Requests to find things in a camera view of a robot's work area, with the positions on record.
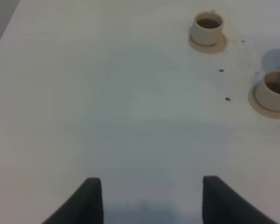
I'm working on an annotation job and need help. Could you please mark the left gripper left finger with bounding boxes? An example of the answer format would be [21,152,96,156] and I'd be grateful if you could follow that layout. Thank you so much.
[44,177,104,224]

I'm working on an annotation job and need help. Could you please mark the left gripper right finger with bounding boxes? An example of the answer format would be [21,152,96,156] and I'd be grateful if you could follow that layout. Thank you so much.
[202,176,275,224]

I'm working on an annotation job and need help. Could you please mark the near beige cup saucer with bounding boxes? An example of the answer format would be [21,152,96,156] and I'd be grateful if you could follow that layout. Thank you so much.
[248,86,280,119]

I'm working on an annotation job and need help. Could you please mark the beige cup saucer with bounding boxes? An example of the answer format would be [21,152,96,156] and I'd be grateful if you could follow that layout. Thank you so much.
[248,86,280,119]
[188,33,228,54]

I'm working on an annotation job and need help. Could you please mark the near beige teacup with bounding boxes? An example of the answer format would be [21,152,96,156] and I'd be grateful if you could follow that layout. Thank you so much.
[255,68,280,112]

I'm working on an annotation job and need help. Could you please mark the beige teacup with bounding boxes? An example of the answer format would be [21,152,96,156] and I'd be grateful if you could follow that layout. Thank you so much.
[190,10,224,46]
[255,68,280,112]

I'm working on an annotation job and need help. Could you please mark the far beige cup saucer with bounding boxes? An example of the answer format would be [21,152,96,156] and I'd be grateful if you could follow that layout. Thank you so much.
[188,33,228,54]

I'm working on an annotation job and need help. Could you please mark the far beige teacup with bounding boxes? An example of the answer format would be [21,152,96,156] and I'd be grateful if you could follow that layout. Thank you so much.
[190,10,224,46]

